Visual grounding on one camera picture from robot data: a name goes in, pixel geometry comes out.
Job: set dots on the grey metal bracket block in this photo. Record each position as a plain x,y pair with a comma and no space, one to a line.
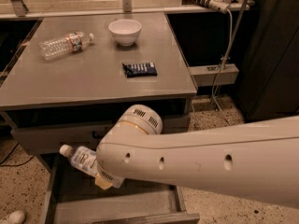
210,75

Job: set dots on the white ceramic bowl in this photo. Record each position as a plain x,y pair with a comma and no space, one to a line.
125,31

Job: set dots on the dark blue snack packet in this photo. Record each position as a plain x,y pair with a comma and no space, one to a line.
139,69

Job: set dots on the grey metal drawer cabinet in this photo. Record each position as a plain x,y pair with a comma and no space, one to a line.
91,86

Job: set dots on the clear water bottle red label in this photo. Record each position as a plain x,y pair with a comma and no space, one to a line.
69,43

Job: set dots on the metal rail shelf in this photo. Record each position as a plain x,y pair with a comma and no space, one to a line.
109,3

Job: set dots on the blue plastic bottle white cap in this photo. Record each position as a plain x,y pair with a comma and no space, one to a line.
84,159

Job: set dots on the grey upper drawer black handle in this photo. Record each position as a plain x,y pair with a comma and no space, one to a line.
48,139

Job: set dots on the white shoe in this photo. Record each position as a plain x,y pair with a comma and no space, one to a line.
16,217

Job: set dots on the grey open middle drawer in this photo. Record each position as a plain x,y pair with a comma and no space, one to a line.
73,198

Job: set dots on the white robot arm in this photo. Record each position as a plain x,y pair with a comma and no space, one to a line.
257,161

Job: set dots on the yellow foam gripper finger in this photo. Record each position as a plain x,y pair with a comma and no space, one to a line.
102,183

